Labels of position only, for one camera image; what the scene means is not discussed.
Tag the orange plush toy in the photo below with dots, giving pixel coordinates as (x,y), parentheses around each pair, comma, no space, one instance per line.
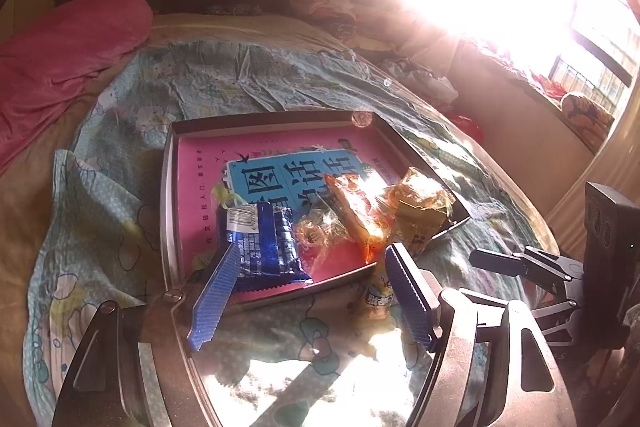
(587,114)

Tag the orange stick snack packet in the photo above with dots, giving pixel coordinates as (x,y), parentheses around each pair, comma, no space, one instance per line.
(357,212)

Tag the clear golden pastry packet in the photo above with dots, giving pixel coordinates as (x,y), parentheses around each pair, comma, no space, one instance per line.
(420,207)

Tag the pile of clothes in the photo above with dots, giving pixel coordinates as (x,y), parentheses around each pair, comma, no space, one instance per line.
(325,2)

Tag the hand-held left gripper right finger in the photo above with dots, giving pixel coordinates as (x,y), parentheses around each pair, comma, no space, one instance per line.
(410,297)

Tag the blue cartoon printed blanket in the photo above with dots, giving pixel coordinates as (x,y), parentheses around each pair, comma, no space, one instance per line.
(100,207)

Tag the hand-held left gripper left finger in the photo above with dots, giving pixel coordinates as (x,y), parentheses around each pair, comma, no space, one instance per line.
(215,302)

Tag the blue snack packet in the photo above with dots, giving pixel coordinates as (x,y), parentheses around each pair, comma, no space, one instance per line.
(270,247)

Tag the long yellow brown snack packet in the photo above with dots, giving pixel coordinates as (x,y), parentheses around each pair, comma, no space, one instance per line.
(380,299)

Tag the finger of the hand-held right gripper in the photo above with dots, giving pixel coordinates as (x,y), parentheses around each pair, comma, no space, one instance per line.
(500,259)
(560,319)

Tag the window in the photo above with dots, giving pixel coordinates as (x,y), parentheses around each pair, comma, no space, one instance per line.
(600,72)

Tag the red cloth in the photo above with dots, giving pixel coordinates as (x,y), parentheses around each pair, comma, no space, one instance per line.
(465,127)

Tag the white crumpled cloth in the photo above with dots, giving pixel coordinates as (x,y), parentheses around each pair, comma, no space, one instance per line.
(425,79)

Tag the clear brown cake packet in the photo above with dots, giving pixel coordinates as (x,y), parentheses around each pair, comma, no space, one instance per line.
(317,232)

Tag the dark shallow cardboard box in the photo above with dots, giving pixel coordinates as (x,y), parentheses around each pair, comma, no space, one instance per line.
(167,207)

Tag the yellow green pastry packet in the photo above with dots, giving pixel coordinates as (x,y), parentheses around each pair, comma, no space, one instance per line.
(222,197)

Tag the pink pillow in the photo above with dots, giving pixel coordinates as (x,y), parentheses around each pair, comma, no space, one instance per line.
(60,52)

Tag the black white patterned cloth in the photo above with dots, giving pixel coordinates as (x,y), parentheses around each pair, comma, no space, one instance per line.
(232,10)

